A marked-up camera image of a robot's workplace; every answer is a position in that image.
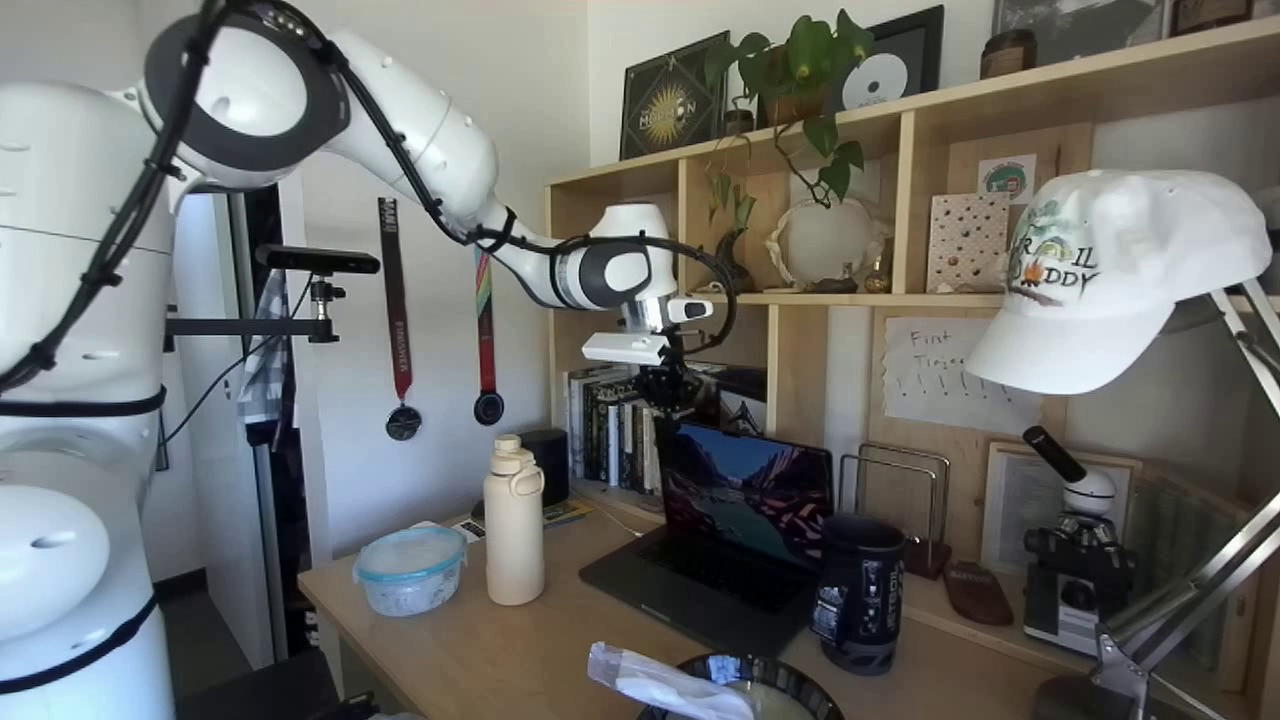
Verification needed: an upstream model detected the plastic food container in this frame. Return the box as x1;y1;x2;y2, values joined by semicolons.
353;523;468;622

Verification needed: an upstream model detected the white baseball cap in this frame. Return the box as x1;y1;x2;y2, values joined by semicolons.
969;172;1273;395

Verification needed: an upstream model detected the camera stand clamp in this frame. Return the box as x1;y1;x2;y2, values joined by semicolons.
168;246;379;346

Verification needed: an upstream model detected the potted green plant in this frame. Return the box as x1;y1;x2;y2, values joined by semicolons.
705;11;872;209

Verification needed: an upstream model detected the wooden shelf unit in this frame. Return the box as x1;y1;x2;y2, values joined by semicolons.
541;11;1280;674

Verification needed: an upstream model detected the crumpled white tissue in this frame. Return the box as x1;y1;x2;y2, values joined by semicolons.
582;640;755;720

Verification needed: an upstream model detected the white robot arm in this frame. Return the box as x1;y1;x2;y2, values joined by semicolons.
0;0;706;720

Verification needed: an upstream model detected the white round vase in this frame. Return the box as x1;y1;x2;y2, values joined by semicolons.
774;202;882;290

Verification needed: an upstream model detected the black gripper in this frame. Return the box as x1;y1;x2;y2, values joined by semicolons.
634;364;706;415

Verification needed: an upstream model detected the framed disc picture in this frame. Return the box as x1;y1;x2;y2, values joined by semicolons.
839;4;945;110

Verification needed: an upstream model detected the dark patterned mug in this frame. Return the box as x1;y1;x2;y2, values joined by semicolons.
811;518;902;676

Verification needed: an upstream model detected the cream water bottle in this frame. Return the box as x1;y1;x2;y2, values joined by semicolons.
485;437;542;609

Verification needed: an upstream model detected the row of books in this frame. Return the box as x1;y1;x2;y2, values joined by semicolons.
564;368;655;491

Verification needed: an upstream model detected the microscope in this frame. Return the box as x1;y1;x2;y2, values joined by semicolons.
1024;426;1135;655

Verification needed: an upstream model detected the grey laptop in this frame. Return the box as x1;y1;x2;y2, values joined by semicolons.
578;419;831;655

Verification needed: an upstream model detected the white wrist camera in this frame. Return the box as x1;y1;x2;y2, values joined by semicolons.
582;334;669;368

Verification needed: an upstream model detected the framed dark square picture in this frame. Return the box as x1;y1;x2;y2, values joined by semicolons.
621;34;728;158

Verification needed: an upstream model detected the dark bowl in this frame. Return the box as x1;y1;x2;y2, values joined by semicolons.
674;652;842;720

